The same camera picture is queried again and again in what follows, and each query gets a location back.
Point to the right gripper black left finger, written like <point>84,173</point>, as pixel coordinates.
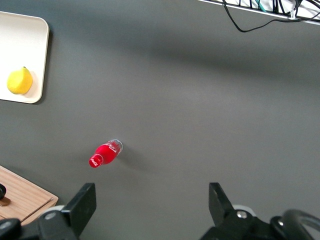
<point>82,202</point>

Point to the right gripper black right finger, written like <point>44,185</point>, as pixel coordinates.
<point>220,205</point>

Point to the cream rectangular tray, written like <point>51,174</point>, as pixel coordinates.
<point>22,45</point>

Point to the red cola bottle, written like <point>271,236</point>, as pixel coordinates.
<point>106,152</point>

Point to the wooden two-drawer cabinet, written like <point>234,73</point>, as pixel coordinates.
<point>25,197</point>

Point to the yellow lemon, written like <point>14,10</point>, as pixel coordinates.
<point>20,81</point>

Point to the white table edge rail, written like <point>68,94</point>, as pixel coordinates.
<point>250,8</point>

